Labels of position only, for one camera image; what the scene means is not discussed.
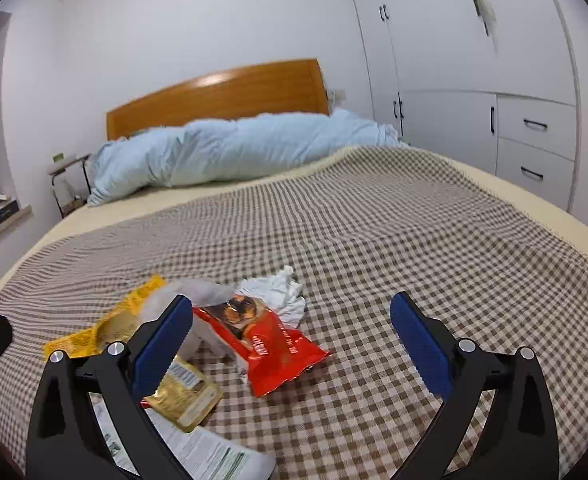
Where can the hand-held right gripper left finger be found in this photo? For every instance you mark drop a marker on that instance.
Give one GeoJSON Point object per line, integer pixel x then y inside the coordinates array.
{"type": "Point", "coordinates": [166, 335]}

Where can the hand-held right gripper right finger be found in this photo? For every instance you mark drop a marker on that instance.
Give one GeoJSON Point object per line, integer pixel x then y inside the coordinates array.
{"type": "Point", "coordinates": [418, 340]}

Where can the yellow snack wrapper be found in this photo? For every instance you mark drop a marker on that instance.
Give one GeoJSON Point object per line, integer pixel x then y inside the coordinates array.
{"type": "Point", "coordinates": [114, 322]}

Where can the gold snack wrapper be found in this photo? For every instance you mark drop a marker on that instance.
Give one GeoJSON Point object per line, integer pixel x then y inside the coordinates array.
{"type": "Point", "coordinates": [189, 400]}

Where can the red snack packet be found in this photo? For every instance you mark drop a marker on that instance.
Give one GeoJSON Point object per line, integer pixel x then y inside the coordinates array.
{"type": "Point", "coordinates": [274, 360]}

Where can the silver white pouch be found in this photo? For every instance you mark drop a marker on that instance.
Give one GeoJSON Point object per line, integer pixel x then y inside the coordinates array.
{"type": "Point", "coordinates": [209, 455]}

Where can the beige windowsill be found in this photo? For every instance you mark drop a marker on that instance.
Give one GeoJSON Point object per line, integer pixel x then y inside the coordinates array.
{"type": "Point", "coordinates": [9, 230]}

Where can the black box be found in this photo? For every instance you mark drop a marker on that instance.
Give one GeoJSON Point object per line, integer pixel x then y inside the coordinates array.
{"type": "Point", "coordinates": [4, 212]}

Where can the white lamp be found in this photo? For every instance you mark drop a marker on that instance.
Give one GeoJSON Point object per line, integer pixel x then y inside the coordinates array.
{"type": "Point", "coordinates": [63, 192]}

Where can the white wardrobe drawer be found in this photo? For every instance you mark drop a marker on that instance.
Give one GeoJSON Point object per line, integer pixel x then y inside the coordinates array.
{"type": "Point", "coordinates": [548, 192]}
{"type": "Point", "coordinates": [553, 142]}

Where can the light blue duvet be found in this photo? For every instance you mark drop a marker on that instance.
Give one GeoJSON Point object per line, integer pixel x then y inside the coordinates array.
{"type": "Point", "coordinates": [249, 150]}

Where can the white wardrobe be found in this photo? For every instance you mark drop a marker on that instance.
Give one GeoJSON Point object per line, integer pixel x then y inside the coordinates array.
{"type": "Point", "coordinates": [438, 35]}

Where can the white hanging bag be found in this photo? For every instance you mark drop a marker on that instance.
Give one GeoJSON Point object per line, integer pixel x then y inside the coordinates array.
{"type": "Point", "coordinates": [483, 0]}

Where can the black frame bedside table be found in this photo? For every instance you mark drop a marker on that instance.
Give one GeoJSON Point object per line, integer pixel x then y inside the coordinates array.
{"type": "Point", "coordinates": [69, 162]}

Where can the white wall socket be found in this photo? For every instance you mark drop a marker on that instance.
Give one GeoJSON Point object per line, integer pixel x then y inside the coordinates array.
{"type": "Point", "coordinates": [336, 95]}

